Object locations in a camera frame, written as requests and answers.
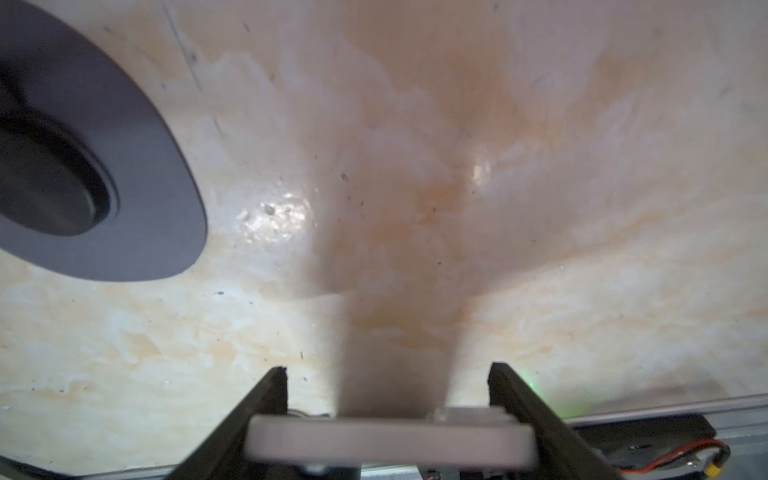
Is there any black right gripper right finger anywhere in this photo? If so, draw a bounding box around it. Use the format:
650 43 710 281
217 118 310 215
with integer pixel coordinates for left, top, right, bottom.
488 362 622 480

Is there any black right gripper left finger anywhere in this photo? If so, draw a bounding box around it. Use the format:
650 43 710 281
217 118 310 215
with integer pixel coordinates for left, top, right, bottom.
166 367 288 480

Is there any black phone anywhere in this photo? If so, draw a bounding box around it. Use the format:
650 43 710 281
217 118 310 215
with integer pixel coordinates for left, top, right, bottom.
243 407 538 471

